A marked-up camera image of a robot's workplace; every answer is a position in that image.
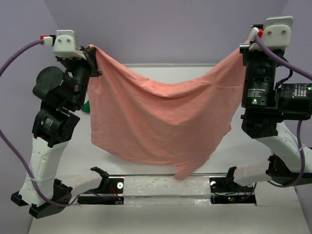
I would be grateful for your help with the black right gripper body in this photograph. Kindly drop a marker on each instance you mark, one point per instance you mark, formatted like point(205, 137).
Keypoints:
point(260, 86)

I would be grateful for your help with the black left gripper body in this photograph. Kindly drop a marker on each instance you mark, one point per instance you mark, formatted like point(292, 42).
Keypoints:
point(81, 69)

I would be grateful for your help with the pink t shirt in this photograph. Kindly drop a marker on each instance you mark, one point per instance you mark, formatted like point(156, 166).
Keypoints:
point(141, 120)

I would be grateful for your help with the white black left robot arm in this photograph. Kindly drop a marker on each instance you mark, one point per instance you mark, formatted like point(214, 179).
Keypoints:
point(52, 130)

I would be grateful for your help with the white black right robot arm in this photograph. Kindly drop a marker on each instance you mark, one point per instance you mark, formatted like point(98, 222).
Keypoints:
point(291, 162)

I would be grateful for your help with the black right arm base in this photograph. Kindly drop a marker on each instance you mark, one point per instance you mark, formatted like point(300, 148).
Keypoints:
point(223, 193)

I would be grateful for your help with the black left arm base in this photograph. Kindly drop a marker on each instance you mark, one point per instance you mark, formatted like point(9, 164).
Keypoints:
point(110, 194)

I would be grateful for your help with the green t shirt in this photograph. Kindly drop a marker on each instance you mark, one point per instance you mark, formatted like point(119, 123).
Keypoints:
point(86, 108)

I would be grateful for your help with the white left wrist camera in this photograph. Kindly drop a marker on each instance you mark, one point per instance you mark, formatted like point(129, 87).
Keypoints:
point(65, 44)

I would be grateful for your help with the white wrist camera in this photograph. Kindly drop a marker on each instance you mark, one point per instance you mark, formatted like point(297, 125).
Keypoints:
point(275, 33)
point(65, 44)

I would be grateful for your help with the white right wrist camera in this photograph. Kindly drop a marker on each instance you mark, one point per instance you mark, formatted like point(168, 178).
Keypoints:
point(275, 33)

